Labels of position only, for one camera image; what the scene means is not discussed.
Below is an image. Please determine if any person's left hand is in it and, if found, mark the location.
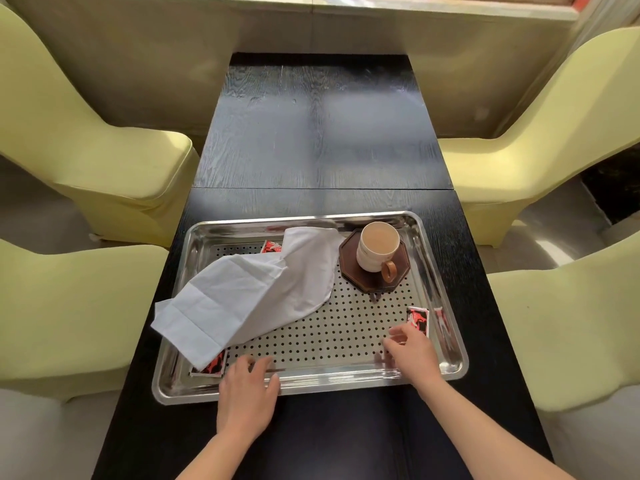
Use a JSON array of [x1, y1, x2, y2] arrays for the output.
[[216, 355, 282, 437]]

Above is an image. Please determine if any person's right hand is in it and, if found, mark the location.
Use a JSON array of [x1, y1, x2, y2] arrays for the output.
[[382, 323, 444, 391]]

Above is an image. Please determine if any perforated stainless steel tray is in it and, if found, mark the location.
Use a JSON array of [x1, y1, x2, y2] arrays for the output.
[[151, 211, 469, 406]]

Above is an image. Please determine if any person's left forearm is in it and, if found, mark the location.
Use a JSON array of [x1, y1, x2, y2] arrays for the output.
[[175, 426, 272, 480]]

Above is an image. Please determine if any person's right forearm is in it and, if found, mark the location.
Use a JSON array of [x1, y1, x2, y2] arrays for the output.
[[414, 375, 577, 480]]

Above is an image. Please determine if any dark brown octagonal saucer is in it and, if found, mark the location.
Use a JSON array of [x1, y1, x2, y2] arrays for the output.
[[338, 228, 411, 294]]

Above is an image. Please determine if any white cloth napkin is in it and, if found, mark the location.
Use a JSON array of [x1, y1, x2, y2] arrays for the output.
[[151, 226, 342, 372]]

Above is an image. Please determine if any yellow-green covered chair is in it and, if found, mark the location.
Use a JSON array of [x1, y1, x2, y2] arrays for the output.
[[0, 238, 170, 403], [438, 26, 640, 248], [486, 230, 640, 414], [0, 4, 201, 249]]

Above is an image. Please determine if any white cup with brown handle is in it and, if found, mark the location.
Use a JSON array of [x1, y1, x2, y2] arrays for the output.
[[356, 222, 401, 284]]

